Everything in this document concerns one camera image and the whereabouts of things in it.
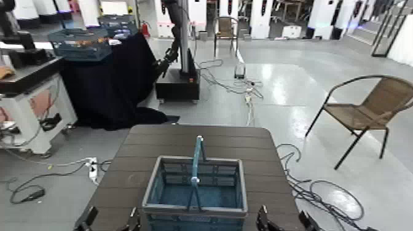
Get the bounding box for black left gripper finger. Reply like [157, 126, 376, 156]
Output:
[76, 206, 99, 231]
[124, 207, 141, 231]

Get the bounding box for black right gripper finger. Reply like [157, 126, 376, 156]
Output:
[298, 210, 320, 231]
[256, 205, 275, 231]

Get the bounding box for blue crate with grey rim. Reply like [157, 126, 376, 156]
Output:
[141, 135, 249, 231]

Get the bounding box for blue crate holding small items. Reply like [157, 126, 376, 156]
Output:
[48, 28, 112, 62]

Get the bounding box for white wheeled cart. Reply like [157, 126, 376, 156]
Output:
[0, 72, 79, 156]

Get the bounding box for large brown wicker chair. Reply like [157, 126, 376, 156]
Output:
[304, 74, 413, 171]

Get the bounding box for table draped with black cloth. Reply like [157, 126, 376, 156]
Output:
[60, 31, 180, 131]

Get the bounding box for black base of stand robot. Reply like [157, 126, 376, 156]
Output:
[155, 48, 201, 104]

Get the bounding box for small grey floor stand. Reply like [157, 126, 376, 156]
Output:
[234, 62, 247, 80]

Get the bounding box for black bench top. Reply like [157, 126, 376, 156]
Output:
[0, 48, 66, 95]

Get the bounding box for red fire extinguisher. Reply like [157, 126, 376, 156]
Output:
[140, 20, 152, 39]

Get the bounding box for low white box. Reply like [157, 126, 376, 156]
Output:
[281, 25, 303, 40]

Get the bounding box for silver column of stand robot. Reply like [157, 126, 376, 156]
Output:
[179, 0, 192, 74]

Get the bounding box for black equipment on bench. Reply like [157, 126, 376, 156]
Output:
[0, 0, 54, 69]

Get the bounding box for white machine cabinet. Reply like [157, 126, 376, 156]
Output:
[188, 0, 208, 32]
[307, 0, 344, 40]
[250, 0, 273, 40]

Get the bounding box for white square pillar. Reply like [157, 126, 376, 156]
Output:
[148, 0, 176, 39]

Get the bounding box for black coiled floor cables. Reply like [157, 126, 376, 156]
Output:
[276, 143, 380, 231]

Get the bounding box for black cable with adapter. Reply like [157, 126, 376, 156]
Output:
[0, 159, 112, 205]

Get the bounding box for white power strip with cables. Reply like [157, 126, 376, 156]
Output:
[244, 92, 254, 127]

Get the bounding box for tangle of grey floor cables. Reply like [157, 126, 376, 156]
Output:
[194, 58, 264, 101]

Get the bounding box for wicker chair with metal frame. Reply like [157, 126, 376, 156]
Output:
[213, 16, 240, 58]

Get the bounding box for black metal frame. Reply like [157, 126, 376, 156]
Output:
[371, 0, 412, 58]

